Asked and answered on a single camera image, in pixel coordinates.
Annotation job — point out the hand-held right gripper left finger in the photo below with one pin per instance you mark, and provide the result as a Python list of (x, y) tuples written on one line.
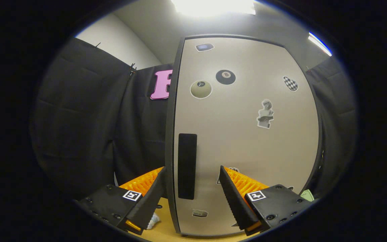
[(149, 201)]

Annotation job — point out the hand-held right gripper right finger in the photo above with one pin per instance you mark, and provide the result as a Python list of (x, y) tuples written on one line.
[(235, 201)]

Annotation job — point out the white crumpled cloth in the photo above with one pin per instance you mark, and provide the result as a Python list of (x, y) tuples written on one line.
[(154, 221)]

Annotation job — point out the green book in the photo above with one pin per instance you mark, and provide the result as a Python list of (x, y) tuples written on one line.
[(307, 195)]

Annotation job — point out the black backdrop cloth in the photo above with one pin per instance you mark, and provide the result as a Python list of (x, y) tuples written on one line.
[(79, 117)]

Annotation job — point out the small ceiling light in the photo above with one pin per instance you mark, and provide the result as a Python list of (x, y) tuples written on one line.
[(319, 43)]

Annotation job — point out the large ceiling light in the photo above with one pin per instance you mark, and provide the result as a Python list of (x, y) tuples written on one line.
[(213, 6)]

